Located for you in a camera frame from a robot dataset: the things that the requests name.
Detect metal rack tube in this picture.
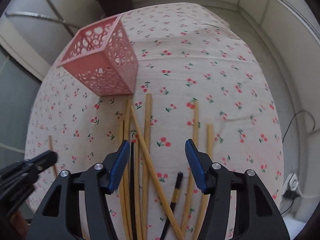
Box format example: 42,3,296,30
4,11,81,29

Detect black power cable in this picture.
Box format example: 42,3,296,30
281,109,316,143

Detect cherry print tablecloth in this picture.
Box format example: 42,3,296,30
24,2,285,240

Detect black chopstick with gold band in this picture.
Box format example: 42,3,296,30
160,172,183,240

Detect pink perforated utensil basket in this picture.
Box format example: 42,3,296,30
56,14,138,96

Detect black trash bin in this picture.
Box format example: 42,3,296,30
96,0,133,17

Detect white power strip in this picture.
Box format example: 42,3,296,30
281,173,299,199

